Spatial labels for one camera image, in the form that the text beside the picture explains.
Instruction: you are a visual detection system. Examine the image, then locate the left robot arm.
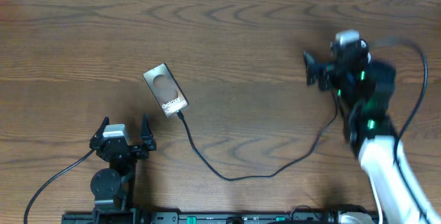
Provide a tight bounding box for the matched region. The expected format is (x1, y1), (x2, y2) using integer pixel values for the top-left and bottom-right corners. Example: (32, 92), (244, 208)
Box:
(90, 114), (156, 223)

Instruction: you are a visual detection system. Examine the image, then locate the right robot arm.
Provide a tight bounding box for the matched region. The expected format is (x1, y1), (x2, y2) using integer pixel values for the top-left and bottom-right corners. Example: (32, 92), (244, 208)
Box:
(303, 38), (440, 223)

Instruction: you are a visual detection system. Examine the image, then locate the black USB charging cable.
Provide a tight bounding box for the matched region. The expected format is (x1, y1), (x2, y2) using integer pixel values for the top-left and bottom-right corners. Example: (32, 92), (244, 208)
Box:
(175, 89), (340, 183)

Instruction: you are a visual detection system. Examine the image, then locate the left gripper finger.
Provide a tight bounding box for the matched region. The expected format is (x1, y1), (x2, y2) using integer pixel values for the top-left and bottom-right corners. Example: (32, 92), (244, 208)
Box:
(140, 114), (155, 144)
(98, 116), (110, 135)

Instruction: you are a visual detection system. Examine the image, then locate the Samsung Galaxy smartphone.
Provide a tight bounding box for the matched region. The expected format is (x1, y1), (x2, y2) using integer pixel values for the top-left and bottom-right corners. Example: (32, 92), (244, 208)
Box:
(143, 63), (189, 117)

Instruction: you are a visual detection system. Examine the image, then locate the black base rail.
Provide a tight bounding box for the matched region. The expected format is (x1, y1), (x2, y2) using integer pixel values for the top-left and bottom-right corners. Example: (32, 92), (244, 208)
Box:
(61, 212), (379, 224)

